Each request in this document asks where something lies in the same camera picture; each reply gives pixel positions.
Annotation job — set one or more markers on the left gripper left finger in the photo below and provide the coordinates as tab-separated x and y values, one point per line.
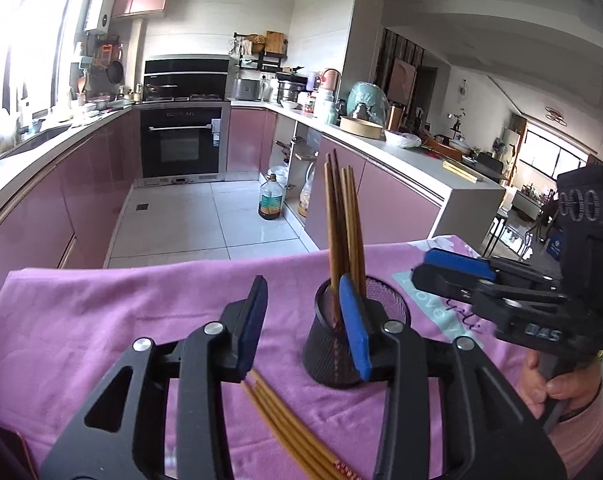
119	431

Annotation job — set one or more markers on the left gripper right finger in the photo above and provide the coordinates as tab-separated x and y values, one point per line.
449	412

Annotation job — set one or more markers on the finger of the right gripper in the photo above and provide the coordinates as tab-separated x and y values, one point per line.
481	264
525	308

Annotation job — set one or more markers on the light bamboo chopstick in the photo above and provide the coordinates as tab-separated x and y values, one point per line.
356	229

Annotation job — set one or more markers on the dark brown wooden chopstick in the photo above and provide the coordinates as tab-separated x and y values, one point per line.
340	215

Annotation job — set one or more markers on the pink lower kitchen cabinets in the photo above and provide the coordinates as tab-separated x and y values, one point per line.
73	185

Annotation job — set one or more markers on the person's right hand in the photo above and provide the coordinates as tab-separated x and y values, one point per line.
579	388

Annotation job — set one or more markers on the pink floral tablecloth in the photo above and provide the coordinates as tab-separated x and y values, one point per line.
60	330

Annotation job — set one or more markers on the bamboo chopstick floral end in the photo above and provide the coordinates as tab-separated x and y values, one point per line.
301	424

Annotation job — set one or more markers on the bamboo chopstick in cup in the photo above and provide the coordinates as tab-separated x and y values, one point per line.
348	196
335	263

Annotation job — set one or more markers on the bamboo chopstick on cloth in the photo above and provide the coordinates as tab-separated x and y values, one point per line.
291	434
295	451

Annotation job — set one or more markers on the black mesh utensil cup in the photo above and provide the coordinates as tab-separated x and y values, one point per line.
326	355

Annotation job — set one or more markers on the round bamboo steamer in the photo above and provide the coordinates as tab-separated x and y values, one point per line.
360	127

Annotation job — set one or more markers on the cooking oil bottle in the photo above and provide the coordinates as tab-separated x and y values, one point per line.
271	198

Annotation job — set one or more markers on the black built-in oven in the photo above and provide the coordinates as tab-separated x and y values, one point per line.
184	142

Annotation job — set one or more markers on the black range hood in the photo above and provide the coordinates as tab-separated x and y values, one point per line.
188	78

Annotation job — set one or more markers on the white water heater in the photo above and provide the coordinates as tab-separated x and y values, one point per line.
98	16

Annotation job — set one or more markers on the black camera mount box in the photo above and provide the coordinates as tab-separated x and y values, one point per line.
581	221

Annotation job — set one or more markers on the black wall spice rack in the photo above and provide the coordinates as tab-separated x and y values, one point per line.
261	53

